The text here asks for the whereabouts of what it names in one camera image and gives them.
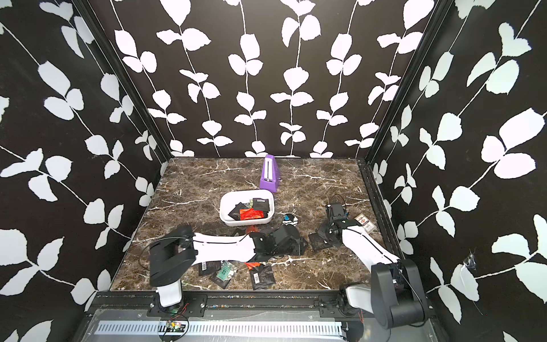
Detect black tea bag with barcode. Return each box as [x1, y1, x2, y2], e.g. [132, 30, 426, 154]
[228, 202, 249, 221]

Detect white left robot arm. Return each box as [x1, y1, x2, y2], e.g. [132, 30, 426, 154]
[148, 225, 307, 309]

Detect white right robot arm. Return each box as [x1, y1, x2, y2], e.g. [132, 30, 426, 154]
[318, 203, 434, 329]

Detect black tea bag right side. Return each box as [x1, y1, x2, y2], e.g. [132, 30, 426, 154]
[309, 233, 333, 252]

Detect black tea bag front centre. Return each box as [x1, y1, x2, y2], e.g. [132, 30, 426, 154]
[249, 264, 276, 290]

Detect black tea bag barcode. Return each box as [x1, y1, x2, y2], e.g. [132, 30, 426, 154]
[252, 198, 270, 215]

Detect red tea bag under green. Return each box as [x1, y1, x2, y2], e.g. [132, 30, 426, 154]
[246, 262, 262, 270]

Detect green grape oolong tea bag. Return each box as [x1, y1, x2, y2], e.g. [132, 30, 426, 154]
[210, 261, 238, 289]

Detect white plastic storage box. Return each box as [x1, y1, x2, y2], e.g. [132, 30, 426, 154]
[219, 190, 275, 227]

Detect black tea bag front left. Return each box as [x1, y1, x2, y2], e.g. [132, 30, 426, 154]
[197, 261, 222, 276]

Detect white red card pack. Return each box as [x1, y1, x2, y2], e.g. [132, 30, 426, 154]
[355, 213, 377, 234]

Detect purple metronome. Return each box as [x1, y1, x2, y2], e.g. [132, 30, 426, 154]
[259, 154, 281, 193]

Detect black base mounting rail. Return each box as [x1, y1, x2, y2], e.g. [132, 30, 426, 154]
[88, 290, 373, 320]

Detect perforated white metal rail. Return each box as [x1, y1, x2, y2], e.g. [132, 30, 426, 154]
[92, 321, 346, 339]

